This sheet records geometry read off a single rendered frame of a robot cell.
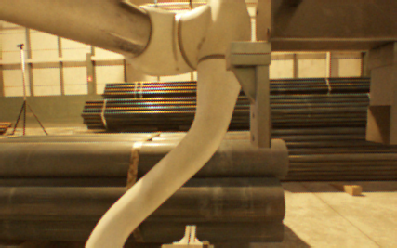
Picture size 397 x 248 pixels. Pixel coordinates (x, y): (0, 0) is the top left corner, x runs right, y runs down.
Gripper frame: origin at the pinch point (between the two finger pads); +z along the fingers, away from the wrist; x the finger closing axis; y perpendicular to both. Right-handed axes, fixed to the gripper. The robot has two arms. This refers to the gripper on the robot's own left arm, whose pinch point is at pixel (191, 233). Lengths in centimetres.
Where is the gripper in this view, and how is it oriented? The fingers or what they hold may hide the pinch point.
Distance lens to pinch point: 67.1
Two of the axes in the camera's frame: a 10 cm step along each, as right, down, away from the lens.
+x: -10.0, 0.2, 0.4
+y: -0.2, -10.0, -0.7
